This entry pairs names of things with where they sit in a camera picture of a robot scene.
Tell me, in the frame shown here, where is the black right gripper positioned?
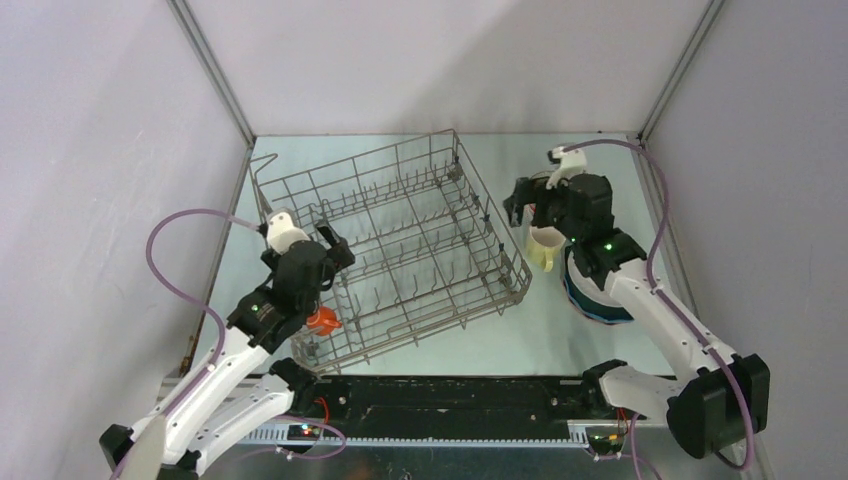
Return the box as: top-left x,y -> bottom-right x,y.
501,176 -> 583,244

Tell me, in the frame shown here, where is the yellow mug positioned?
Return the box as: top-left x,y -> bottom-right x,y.
525,226 -> 566,272

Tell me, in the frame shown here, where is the grey wire dish rack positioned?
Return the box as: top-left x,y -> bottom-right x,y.
249,129 -> 532,373

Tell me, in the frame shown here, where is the blue dotted plate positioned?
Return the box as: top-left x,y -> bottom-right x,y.
563,261 -> 634,325

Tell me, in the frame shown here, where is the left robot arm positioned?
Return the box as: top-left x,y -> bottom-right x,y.
100,213 -> 355,479

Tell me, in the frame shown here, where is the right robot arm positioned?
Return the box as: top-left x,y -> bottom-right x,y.
503,173 -> 770,459

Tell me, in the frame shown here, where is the small orange cup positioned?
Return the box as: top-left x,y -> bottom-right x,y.
306,306 -> 343,337

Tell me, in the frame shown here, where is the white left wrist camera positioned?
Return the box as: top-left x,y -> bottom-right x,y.
258,208 -> 311,255

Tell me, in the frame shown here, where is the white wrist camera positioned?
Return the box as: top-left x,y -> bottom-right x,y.
546,145 -> 587,190
258,208 -> 311,255

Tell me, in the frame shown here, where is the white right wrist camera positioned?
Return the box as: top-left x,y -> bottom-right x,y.
546,145 -> 587,190

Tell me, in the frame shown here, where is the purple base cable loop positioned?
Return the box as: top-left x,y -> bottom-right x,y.
264,414 -> 349,462

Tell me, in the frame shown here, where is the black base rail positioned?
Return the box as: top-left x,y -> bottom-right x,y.
290,375 -> 624,441

